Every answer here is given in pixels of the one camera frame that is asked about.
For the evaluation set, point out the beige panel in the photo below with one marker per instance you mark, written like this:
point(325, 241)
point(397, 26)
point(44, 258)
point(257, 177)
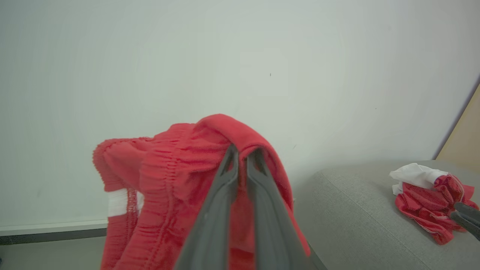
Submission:
point(465, 138)

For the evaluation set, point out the red and white zip jacket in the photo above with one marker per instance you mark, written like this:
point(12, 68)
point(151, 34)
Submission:
point(423, 202)

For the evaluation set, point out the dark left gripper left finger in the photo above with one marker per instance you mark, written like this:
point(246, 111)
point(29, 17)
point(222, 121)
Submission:
point(215, 221)

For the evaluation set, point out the red shorts with white stripes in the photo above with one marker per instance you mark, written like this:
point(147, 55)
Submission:
point(165, 187)

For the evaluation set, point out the grey fabric sofa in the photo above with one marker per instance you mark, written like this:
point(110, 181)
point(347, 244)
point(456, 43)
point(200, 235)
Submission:
point(360, 225)

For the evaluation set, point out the white and black baseboard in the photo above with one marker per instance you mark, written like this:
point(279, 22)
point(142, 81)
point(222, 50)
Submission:
point(48, 230)

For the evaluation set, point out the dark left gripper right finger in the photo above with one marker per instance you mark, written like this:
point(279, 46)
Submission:
point(272, 232)

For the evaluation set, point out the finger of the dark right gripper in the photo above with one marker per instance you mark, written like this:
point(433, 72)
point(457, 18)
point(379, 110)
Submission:
point(470, 211)
point(465, 227)

